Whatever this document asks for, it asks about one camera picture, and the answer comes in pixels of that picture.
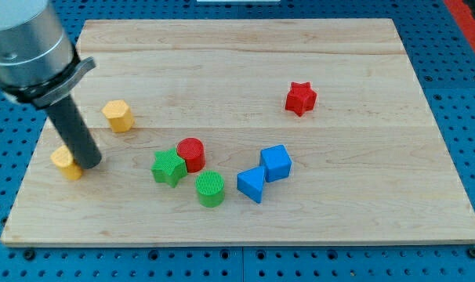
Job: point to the grey metal clamp flange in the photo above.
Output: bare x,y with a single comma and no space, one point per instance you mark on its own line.
47,93

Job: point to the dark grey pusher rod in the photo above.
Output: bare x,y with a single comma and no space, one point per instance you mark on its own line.
69,123

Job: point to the yellow hexagon block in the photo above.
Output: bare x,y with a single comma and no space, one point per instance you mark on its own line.
119,115

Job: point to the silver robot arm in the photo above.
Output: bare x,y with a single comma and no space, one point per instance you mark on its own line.
40,65

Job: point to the yellow heart block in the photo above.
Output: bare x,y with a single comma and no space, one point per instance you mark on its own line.
64,161

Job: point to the green star block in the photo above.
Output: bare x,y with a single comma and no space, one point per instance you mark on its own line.
168,167

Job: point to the red cylinder block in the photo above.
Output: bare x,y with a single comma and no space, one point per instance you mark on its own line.
193,152

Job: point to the green cylinder block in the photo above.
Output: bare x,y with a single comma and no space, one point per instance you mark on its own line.
210,189

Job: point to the blue triangle block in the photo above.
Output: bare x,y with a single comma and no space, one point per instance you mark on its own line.
251,183

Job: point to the blue cube block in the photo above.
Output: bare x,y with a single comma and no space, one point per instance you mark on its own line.
276,161

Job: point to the red star block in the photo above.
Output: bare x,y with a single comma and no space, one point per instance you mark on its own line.
300,98

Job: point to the wooden board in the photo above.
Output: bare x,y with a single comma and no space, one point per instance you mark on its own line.
247,133

